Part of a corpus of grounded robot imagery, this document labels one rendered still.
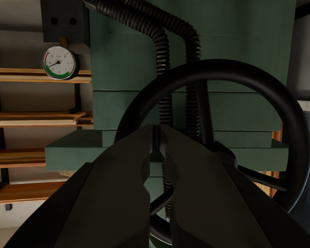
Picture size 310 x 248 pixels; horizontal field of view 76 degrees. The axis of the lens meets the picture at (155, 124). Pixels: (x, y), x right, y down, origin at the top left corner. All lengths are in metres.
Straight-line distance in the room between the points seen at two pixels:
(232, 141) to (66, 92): 2.68
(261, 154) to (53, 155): 0.49
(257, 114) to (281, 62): 0.13
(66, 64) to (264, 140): 0.46
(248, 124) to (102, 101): 0.34
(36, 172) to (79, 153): 2.87
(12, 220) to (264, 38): 3.71
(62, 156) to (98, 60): 0.23
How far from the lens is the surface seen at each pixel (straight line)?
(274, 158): 0.57
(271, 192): 2.29
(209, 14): 0.49
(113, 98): 0.46
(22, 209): 3.66
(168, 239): 0.34
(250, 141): 0.52
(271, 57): 0.53
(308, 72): 2.08
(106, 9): 0.38
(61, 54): 0.42
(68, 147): 0.51
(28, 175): 3.41
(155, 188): 0.40
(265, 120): 0.53
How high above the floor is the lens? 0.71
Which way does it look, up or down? 10 degrees up
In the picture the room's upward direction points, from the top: 179 degrees counter-clockwise
